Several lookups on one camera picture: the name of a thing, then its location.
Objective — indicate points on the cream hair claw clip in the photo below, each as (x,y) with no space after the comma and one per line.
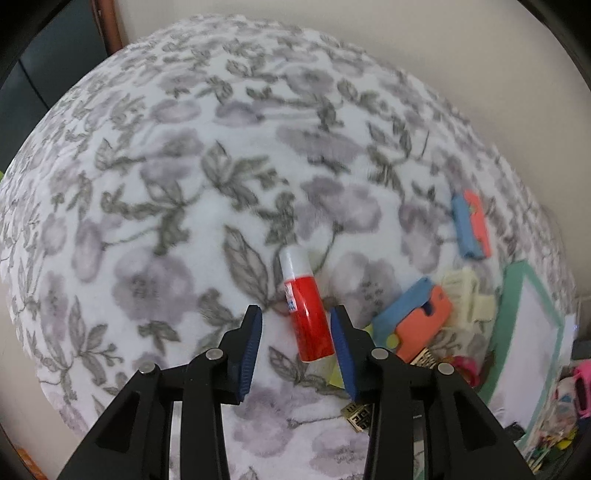
(461,286)

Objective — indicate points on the yellow-green plastic piece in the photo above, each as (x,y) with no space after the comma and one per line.
(336,374)

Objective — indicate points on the red glue bottle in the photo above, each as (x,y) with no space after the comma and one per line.
(309,318)

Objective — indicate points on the floral fleece blanket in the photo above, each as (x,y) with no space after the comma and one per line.
(184,207)

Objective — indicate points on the brown wooden frame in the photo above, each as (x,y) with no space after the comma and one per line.
(107,23)

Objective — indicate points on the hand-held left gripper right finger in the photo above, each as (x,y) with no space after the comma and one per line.
(344,355)

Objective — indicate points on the dark cabinet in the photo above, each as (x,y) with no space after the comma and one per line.
(55,55)

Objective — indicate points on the orange and blue toy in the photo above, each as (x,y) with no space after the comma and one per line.
(478,226)
(425,318)

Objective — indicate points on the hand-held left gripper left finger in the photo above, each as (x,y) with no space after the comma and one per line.
(247,355)

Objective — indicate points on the teal shallow box tray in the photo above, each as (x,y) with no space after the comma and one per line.
(521,369)

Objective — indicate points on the colourful patterned item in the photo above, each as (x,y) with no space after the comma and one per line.
(554,429)

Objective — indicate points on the pink barrel toy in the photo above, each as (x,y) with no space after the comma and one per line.
(467,371)

